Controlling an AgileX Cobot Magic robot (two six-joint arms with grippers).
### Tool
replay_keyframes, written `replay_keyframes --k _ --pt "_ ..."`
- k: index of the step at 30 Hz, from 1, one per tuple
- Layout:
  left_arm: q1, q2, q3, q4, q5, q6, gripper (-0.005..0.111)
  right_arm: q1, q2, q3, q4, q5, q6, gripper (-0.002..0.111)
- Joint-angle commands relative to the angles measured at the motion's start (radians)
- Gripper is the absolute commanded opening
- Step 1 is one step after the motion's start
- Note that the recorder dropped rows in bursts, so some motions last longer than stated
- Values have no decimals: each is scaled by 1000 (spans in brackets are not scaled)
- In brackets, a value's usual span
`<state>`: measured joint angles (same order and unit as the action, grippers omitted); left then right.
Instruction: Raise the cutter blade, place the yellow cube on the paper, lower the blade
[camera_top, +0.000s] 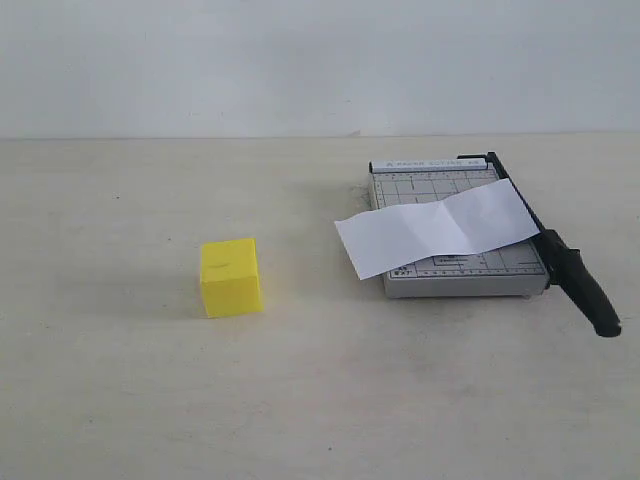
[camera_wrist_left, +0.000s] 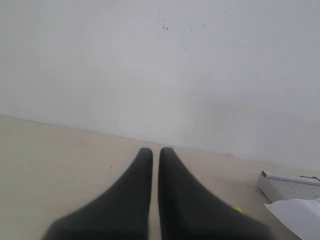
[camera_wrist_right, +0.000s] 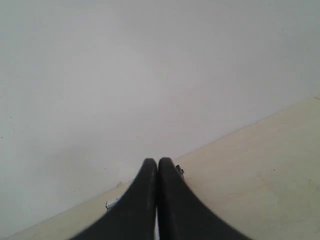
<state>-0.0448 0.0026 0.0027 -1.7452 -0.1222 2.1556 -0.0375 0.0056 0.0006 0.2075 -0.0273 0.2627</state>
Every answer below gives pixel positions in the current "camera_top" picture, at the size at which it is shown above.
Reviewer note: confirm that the yellow foam cube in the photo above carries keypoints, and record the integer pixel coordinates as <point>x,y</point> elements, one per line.
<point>229,278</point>

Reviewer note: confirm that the white paper sheet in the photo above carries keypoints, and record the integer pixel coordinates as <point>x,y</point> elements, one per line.
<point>475,221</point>

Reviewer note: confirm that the black cutter blade arm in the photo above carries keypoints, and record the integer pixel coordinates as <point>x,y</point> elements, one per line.
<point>565,266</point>

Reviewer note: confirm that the grey paper cutter base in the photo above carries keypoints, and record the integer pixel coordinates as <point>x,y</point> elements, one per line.
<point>515,270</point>

